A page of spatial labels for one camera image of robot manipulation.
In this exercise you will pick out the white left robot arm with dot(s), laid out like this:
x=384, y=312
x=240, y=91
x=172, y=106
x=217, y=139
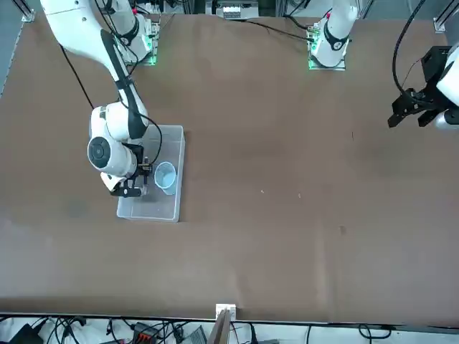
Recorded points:
x=335, y=32

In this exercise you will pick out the clear plastic box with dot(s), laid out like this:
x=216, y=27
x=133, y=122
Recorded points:
x=150, y=211

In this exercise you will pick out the grey power strip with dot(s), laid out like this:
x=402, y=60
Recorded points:
x=238, y=10

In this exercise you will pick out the black power adapter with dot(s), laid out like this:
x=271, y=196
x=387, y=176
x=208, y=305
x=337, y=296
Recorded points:
x=23, y=335

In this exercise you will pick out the black wrist bracket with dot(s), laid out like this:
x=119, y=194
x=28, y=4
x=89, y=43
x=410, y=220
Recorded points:
x=434, y=64
x=131, y=192

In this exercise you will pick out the black right wrist bracket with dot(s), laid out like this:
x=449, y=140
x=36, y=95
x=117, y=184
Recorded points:
x=131, y=192

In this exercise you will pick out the orange black plug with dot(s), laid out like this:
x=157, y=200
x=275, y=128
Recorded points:
x=145, y=335

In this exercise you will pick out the aluminium profile post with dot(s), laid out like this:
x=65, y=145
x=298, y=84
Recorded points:
x=444, y=19
x=27, y=10
x=226, y=310

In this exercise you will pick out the black left wrist bracket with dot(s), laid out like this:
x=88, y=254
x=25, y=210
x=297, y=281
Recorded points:
x=434, y=64

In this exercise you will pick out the blue pencil holder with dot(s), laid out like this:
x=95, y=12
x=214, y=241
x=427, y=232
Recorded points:
x=166, y=179

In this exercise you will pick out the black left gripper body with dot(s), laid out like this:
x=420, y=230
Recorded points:
x=428, y=98

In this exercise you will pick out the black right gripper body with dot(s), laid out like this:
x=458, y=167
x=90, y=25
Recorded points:
x=135, y=159

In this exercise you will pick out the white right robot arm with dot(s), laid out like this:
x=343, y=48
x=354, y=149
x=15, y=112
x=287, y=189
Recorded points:
x=107, y=122

